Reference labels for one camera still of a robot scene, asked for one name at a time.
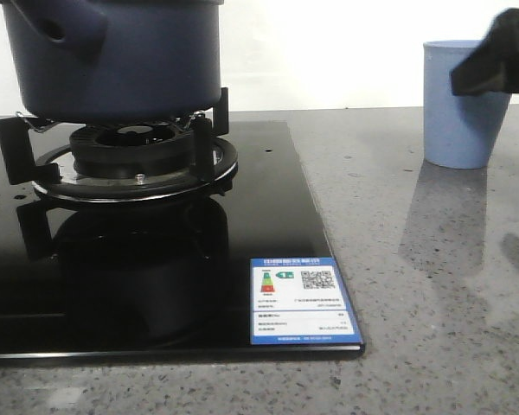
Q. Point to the black pot support grate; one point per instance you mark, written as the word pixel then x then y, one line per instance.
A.
pixel 53 174

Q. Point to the black round gas burner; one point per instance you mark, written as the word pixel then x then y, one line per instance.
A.
pixel 122 153

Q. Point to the black glass gas stove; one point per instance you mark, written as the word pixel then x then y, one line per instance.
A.
pixel 166 281

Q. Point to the dark blue cooking pot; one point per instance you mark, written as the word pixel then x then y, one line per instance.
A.
pixel 115 61

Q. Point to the light blue ribbed cup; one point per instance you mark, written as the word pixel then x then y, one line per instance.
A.
pixel 459 131

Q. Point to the blue energy label sticker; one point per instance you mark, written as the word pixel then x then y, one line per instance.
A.
pixel 300 301

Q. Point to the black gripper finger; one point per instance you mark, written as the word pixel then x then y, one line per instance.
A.
pixel 493 65

